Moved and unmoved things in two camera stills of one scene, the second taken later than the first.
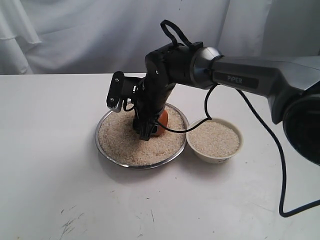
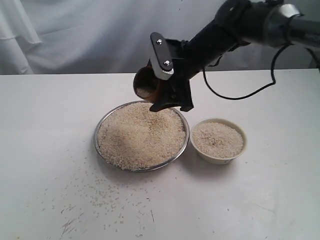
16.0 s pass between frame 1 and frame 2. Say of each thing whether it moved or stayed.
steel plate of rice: stayed
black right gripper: moved
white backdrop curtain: stayed
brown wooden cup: moved
